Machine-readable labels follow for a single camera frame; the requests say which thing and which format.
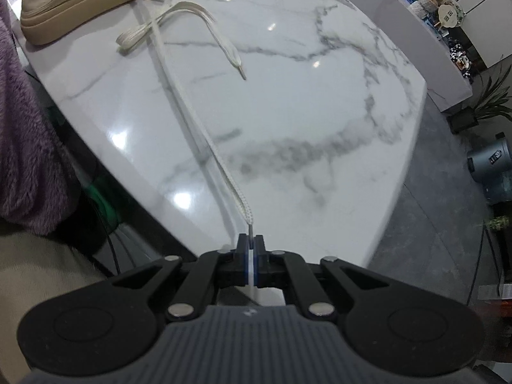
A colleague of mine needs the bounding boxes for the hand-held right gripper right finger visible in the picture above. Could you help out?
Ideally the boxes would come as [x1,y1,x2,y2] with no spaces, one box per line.
[254,235,409,321]

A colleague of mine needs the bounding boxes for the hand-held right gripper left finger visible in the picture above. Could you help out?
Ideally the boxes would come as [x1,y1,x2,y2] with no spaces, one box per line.
[96,234,251,323]

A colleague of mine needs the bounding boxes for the white shoelace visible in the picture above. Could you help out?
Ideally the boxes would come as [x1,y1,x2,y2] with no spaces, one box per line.
[116,0,257,289]

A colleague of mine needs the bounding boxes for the beige canvas shoe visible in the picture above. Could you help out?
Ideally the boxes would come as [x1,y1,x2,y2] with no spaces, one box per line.
[20,0,174,45]

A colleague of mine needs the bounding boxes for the green plastic object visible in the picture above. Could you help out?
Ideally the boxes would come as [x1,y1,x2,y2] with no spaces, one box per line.
[88,184,121,227]

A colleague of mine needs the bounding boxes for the beige pants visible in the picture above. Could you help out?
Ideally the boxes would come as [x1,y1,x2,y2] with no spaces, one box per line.
[0,220,116,329]

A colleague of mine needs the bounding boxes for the small potted plant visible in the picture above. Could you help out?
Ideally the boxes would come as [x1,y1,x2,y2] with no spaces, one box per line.
[484,215,510,233]

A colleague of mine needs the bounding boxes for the grey trash can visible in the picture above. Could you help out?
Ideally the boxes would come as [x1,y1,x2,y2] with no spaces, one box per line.
[466,134,512,204]

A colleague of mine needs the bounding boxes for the potted green plant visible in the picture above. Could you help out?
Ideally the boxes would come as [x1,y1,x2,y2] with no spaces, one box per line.
[448,64,512,134]

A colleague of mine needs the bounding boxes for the purple fleece garment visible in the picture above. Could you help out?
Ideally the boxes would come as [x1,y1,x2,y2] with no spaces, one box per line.
[0,0,81,235]

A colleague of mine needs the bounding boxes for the marble television console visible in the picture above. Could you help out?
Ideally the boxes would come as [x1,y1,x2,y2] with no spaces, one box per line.
[362,0,475,115]

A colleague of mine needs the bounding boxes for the black white toy cars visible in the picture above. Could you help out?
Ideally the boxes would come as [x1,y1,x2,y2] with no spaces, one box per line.
[448,38,475,78]

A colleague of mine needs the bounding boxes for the white woven basket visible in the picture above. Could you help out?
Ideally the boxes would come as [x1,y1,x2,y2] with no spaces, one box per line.
[410,0,438,19]

